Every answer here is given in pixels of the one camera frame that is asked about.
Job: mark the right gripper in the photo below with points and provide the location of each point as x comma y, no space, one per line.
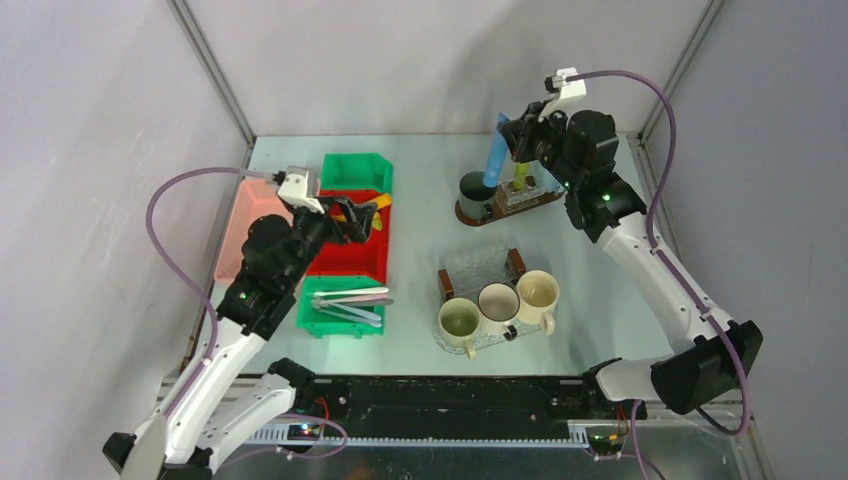
523,131

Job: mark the white toothbrush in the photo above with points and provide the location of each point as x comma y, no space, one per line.
377,290

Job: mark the green mug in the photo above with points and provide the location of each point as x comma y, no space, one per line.
458,322

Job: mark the black mug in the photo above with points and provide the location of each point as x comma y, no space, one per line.
475,197

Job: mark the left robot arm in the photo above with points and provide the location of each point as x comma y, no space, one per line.
188,436

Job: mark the green bin at back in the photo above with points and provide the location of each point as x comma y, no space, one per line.
357,171

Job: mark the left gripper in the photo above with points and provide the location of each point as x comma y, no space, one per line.
356,229

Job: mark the cream mug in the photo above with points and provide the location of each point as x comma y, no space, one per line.
539,293

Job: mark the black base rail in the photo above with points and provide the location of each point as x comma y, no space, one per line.
399,409

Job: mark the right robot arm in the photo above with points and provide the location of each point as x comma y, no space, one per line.
712,353

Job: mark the green bin with toothbrushes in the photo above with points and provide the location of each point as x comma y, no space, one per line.
318,322

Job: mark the pink perforated basket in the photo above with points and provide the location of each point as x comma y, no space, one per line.
255,198

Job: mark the brown wooden oval tray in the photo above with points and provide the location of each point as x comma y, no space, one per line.
499,210

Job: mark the light blue mug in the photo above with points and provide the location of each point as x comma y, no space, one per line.
547,181

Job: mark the white ribbed mug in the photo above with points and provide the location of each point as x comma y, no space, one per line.
499,305

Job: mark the clear holder with brown ends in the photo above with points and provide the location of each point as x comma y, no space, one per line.
464,275

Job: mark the clear acrylic holder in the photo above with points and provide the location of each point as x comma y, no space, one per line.
509,201

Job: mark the red plastic bin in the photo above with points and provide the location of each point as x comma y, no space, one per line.
369,259

